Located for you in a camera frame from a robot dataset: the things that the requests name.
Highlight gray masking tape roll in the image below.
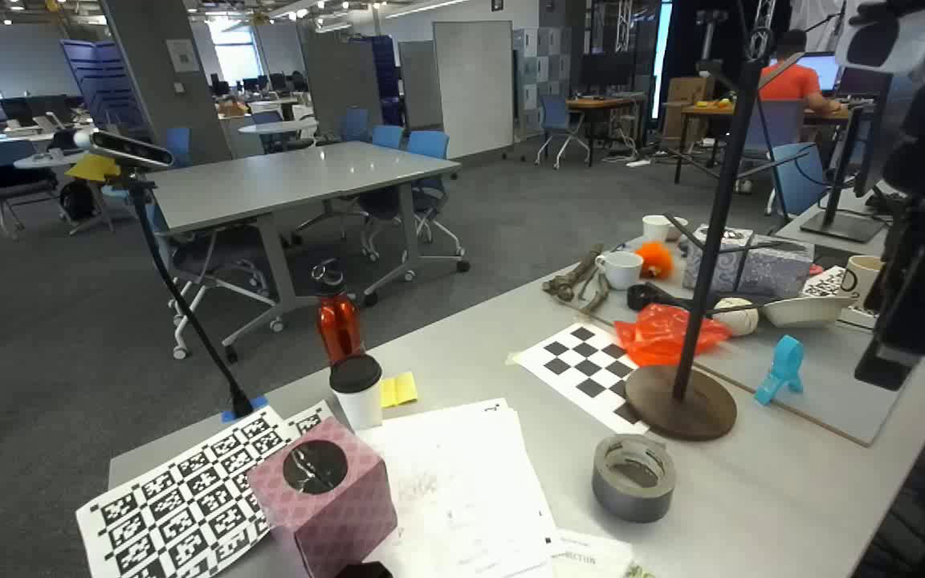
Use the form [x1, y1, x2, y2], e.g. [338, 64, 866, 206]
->
[589, 431, 680, 526]

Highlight black stand with wooden base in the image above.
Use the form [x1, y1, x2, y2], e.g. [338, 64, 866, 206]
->
[624, 0, 808, 444]

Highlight gray table mat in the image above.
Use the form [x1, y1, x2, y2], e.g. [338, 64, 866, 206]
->
[685, 307, 925, 450]

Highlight tall white cup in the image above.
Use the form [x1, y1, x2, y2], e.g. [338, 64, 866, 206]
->
[843, 251, 885, 315]

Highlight white bowl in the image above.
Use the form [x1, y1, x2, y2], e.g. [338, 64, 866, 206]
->
[761, 294, 849, 330]

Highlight patterned white mug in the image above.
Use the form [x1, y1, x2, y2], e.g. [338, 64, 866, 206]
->
[802, 262, 862, 302]

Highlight blue plastic figure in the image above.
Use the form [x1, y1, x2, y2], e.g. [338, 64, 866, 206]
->
[752, 330, 808, 412]

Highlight blue office chair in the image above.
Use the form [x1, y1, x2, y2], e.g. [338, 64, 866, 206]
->
[363, 127, 476, 276]
[367, 122, 407, 153]
[767, 140, 832, 219]

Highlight gray patterned pouch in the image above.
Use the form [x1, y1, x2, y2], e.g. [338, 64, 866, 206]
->
[685, 225, 816, 306]

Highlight white round dish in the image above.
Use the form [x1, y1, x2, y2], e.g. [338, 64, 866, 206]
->
[710, 296, 765, 342]

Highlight computer monitor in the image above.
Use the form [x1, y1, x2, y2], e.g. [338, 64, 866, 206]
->
[795, 49, 849, 98]

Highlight orange plastic bag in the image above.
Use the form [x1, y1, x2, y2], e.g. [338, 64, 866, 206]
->
[611, 302, 733, 374]

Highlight person in orange shirt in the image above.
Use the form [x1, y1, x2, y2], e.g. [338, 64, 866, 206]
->
[756, 28, 824, 110]

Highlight small black object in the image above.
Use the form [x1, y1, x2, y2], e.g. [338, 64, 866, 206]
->
[624, 281, 680, 315]

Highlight orange fluffy toy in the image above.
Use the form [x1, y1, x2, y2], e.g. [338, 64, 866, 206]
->
[637, 238, 680, 284]

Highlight small white cup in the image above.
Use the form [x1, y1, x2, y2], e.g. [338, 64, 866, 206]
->
[638, 213, 680, 247]

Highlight thin brown wooden stick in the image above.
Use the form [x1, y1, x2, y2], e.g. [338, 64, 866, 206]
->
[570, 271, 618, 318]

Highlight black white checkerboard sheet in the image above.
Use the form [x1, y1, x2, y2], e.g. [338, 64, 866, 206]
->
[503, 321, 659, 438]

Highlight thick brown wooden stick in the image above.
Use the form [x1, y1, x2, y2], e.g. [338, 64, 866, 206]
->
[539, 247, 606, 306]

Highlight single white paper sheet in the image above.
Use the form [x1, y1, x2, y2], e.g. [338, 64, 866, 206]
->
[539, 526, 637, 578]

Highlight wooden table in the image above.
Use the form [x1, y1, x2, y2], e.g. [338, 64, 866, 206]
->
[562, 89, 647, 169]

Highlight yellow sticky notes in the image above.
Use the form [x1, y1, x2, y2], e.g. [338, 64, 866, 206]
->
[374, 371, 423, 412]

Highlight white whiteboard panel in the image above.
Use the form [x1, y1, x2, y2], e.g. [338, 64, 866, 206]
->
[430, 17, 518, 161]

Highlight white cup with black lid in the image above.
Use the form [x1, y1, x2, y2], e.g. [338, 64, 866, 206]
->
[326, 350, 384, 434]

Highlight red water bottle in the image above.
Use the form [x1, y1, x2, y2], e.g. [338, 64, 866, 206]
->
[311, 262, 369, 366]

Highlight pink patterned tissue box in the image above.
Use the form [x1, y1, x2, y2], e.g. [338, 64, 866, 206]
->
[243, 419, 400, 578]

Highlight large gray table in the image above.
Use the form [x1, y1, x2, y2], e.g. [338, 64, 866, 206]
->
[144, 138, 464, 347]

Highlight office chair with white legs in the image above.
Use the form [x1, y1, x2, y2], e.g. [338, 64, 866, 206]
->
[159, 223, 286, 364]

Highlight black white AprilTag sheet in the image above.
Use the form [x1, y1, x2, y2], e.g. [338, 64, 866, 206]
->
[75, 398, 338, 578]

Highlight dark office chair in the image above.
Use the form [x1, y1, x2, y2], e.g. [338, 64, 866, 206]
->
[0, 138, 61, 238]

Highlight black camera stand with plate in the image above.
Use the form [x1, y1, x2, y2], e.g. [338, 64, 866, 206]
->
[795, 0, 923, 247]

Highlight black camera on thin stand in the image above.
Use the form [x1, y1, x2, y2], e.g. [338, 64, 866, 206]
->
[65, 127, 270, 427]

